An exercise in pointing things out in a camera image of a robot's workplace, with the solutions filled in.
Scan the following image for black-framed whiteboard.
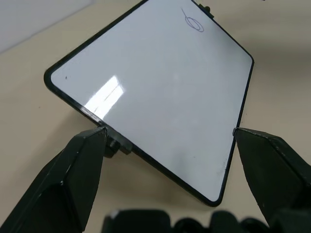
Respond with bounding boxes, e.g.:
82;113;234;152
43;0;255;208

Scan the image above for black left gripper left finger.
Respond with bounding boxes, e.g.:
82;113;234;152
0;126;108;233

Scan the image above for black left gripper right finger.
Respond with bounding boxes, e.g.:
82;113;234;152
232;127;311;228

